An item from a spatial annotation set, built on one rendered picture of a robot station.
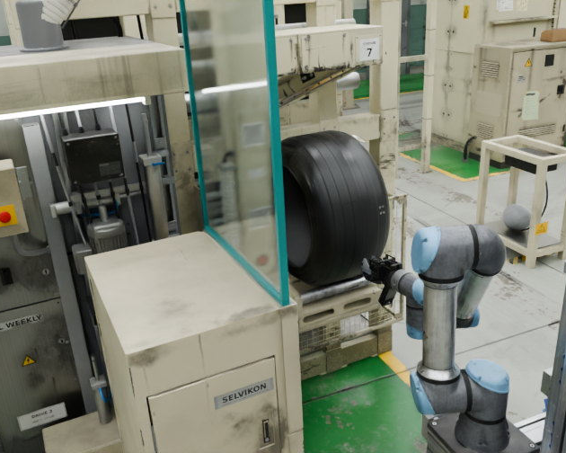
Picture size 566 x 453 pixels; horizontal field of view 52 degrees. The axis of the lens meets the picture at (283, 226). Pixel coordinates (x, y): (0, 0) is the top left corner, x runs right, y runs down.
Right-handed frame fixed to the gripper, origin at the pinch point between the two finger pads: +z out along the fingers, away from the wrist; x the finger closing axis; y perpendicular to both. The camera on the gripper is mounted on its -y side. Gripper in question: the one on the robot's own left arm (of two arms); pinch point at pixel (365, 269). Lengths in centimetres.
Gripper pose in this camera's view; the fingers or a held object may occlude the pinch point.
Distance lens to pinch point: 208.8
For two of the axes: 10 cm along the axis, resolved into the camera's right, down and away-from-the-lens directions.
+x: -9.0, 2.1, -3.9
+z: -4.3, -2.1, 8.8
